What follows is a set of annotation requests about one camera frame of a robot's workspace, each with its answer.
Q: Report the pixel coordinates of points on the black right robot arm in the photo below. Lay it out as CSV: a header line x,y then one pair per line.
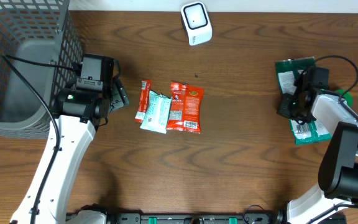
x,y
337,186

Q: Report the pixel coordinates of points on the white small packet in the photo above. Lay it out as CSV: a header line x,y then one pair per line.
x,y
157,114

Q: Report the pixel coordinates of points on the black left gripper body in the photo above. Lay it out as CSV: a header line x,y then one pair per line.
x,y
109,89

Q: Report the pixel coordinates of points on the green white 3M package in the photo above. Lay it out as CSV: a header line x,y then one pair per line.
x,y
287,71

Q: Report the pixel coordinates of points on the red snack bag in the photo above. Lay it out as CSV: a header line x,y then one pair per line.
x,y
185,108

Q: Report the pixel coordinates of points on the red packet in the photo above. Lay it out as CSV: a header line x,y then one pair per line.
x,y
143,101

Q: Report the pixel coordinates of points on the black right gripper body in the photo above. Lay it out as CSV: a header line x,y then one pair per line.
x,y
290,107

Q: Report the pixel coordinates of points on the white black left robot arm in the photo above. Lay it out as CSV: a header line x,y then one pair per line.
x,y
76,115

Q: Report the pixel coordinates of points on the black mounting rail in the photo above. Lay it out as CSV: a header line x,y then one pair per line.
x,y
197,218

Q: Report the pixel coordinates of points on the grey mesh basket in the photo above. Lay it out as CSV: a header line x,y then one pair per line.
x,y
38,44

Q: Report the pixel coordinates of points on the green lid jar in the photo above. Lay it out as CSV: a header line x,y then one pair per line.
x,y
347,96

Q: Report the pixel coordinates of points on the white barcode scanner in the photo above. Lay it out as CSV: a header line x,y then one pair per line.
x,y
196,23

